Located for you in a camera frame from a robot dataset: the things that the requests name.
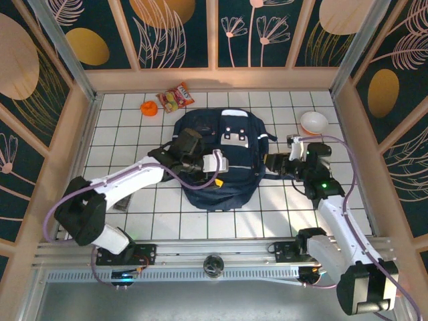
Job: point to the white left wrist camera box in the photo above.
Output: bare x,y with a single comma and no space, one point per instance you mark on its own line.
214,161

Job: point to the small orange cup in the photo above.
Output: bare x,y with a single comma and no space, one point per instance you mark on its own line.
148,109

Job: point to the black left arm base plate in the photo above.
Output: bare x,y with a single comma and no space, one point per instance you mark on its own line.
147,254

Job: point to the aluminium mounting rail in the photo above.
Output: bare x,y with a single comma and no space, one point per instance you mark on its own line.
200,249

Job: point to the black round knob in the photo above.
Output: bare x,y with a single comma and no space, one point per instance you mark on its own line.
213,265

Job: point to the black calculator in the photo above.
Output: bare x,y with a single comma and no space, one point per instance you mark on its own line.
123,204

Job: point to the white bowl orange outside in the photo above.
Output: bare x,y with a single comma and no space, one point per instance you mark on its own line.
313,122

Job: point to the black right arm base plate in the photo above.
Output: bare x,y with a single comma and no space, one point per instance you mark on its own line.
284,252

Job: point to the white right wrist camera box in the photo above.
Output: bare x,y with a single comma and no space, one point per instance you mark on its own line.
296,148

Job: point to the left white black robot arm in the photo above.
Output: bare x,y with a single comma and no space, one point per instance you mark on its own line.
127,177

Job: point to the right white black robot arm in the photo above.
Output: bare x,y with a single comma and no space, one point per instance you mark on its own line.
337,220

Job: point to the right black controller box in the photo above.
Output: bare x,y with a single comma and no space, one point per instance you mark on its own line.
309,275

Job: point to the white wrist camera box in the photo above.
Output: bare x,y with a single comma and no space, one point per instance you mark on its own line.
296,148
214,161

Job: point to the red yellow snack bag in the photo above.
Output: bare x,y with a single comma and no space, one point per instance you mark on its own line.
175,98

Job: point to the left black controller box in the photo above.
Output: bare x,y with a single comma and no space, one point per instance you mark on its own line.
123,275

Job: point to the translucent pink cup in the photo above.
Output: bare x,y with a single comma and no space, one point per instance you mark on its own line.
402,291

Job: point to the aluminium frame post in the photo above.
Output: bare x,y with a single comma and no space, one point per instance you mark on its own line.
67,57
357,47

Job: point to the black controller box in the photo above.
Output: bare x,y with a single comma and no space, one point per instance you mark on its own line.
123,275
309,275

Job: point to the navy blue backpack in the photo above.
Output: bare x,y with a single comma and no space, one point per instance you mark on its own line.
230,194

